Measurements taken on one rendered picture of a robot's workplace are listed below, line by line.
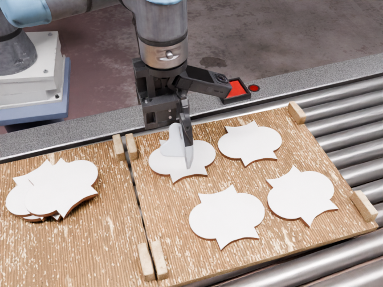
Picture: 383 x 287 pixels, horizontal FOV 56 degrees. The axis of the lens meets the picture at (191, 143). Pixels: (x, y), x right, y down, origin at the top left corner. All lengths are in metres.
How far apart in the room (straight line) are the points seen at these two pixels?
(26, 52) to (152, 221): 0.58
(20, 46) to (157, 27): 0.57
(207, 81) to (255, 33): 2.47
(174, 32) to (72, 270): 0.42
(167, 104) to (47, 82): 0.49
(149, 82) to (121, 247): 0.29
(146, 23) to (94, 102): 1.93
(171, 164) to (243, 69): 1.97
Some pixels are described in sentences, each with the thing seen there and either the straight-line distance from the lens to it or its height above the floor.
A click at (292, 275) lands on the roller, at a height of 0.92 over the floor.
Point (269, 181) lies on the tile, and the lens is 0.74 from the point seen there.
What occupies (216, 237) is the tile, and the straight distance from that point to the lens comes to 0.65.
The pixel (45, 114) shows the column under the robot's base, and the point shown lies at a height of 0.87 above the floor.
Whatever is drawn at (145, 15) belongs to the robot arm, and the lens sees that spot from 0.52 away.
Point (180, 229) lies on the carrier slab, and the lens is 0.67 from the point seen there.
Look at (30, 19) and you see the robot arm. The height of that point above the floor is 1.28.
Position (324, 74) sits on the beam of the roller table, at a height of 0.91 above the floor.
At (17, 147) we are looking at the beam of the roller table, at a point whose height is 0.91.
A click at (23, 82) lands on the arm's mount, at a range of 1.04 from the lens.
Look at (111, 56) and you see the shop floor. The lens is 2.83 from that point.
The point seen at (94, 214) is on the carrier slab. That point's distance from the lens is 0.71.
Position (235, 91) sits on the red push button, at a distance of 0.95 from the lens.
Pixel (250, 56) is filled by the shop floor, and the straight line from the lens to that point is 2.80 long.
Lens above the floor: 1.52
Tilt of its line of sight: 47 degrees down
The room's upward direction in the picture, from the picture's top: straight up
